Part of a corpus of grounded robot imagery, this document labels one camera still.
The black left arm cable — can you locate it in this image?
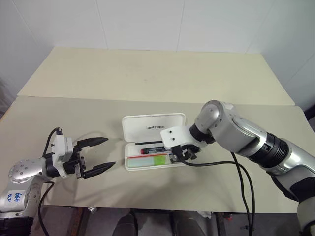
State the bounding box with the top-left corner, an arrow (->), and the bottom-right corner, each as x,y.
38,126 -> 62,236

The dark metal table leg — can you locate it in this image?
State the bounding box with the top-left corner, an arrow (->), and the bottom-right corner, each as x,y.
70,207 -> 92,236
216,212 -> 226,236

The dark rounded shape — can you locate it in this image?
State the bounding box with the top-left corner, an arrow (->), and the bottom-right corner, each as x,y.
116,212 -> 139,236
171,210 -> 215,236

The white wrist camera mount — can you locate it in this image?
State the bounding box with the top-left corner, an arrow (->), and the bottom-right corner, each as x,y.
159,125 -> 210,151
52,134 -> 74,179

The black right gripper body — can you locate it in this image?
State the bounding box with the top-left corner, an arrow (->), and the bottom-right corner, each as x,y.
171,144 -> 200,164

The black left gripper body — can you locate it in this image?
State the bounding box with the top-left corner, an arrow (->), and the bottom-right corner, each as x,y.
63,144 -> 87,180

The grey patterned background object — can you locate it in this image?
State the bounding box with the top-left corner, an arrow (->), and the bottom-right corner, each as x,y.
0,78 -> 11,119

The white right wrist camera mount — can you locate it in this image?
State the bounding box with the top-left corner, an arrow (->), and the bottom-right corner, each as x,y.
159,125 -> 210,151

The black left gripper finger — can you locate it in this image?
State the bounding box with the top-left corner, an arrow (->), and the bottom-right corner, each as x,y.
83,161 -> 117,180
76,137 -> 109,148

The pale blue and green eraser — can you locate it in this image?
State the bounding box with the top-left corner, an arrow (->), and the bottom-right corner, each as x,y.
127,156 -> 171,168

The black marker with red cap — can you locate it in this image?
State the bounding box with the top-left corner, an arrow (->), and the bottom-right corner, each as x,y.
140,146 -> 166,154

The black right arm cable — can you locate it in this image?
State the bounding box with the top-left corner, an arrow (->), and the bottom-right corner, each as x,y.
172,146 -> 255,236
230,150 -> 250,236

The white hinged pencil case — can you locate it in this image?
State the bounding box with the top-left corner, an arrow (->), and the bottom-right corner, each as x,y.
121,112 -> 189,172

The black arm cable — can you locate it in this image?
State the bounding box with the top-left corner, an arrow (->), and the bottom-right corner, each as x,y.
230,150 -> 250,236
172,146 -> 255,236
38,126 -> 62,236

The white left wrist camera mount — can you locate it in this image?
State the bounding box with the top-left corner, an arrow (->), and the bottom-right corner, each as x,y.
52,134 -> 74,179

